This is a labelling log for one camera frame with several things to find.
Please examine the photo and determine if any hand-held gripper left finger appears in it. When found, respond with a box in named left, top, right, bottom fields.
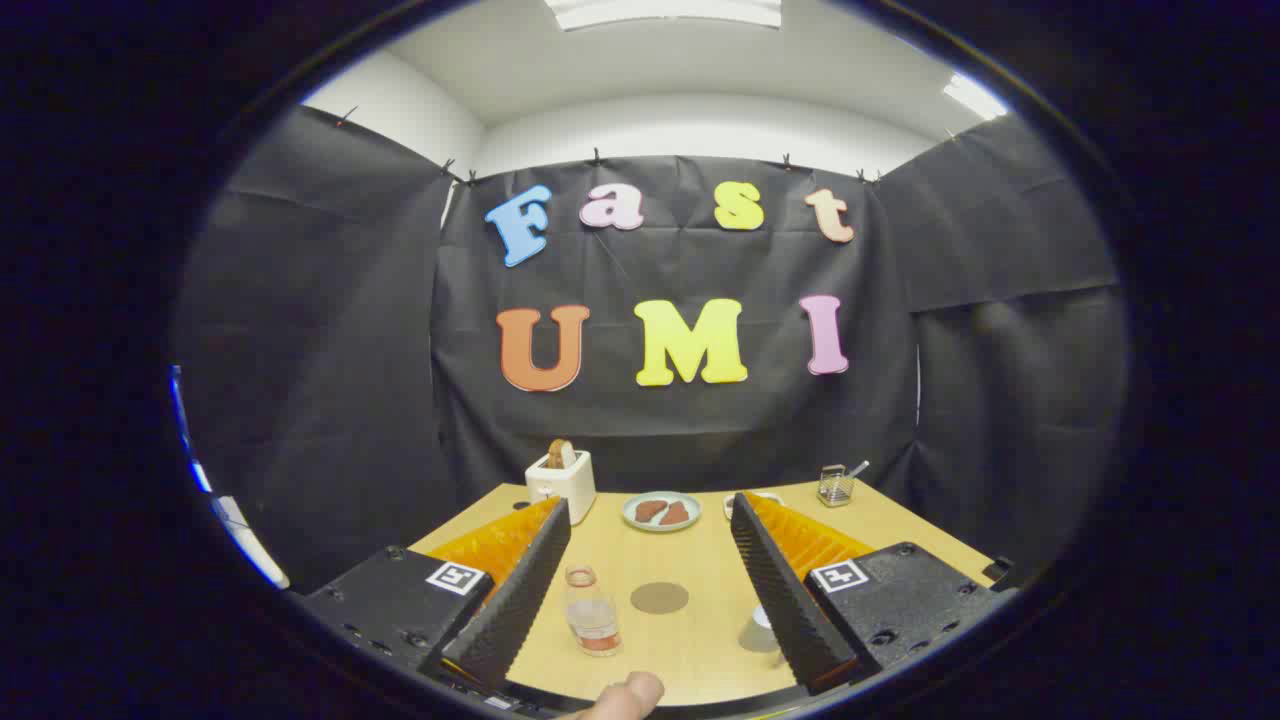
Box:
left=297, top=497, right=572, bottom=701

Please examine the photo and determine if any round brown coaster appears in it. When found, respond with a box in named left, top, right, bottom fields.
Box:
left=630, top=582, right=689, bottom=615

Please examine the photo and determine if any white toaster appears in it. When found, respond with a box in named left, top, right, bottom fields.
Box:
left=525, top=450, right=598, bottom=526

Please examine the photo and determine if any clear plastic juice bottle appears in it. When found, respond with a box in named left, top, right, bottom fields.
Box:
left=565, top=565, right=623, bottom=658

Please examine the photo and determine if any long ceiling light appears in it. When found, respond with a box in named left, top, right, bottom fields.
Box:
left=545, top=0, right=783, bottom=31

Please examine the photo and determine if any white cup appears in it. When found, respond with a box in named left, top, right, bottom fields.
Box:
left=738, top=603, right=786, bottom=656

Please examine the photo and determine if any wooden table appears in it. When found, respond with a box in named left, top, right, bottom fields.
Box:
left=408, top=480, right=996, bottom=709

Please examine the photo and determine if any small ceiling light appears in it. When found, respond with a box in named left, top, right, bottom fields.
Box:
left=942, top=73, right=1009, bottom=121

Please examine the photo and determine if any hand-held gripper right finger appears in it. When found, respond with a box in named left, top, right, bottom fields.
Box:
left=729, top=491, right=1019, bottom=696

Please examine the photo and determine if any pale green plate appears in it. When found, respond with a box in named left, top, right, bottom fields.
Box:
left=622, top=491, right=702, bottom=532

